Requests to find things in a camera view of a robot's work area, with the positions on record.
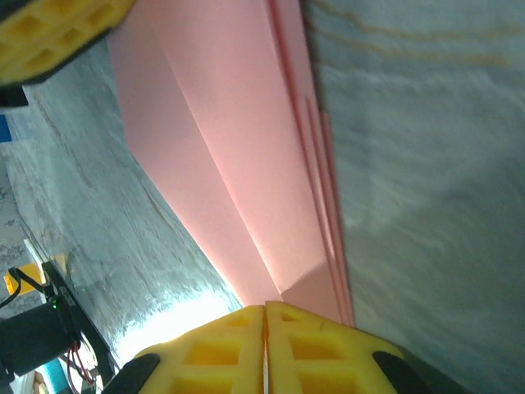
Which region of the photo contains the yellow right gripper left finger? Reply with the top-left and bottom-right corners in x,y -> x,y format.
104,305 -> 268,394

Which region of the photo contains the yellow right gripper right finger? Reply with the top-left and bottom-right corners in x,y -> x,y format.
264,300 -> 473,394

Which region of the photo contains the pink cloth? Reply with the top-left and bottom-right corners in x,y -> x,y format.
107,0 -> 356,329

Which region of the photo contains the yellow block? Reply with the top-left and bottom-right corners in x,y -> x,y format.
2,264 -> 44,296

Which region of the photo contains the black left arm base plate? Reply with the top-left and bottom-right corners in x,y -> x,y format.
40,261 -> 122,370

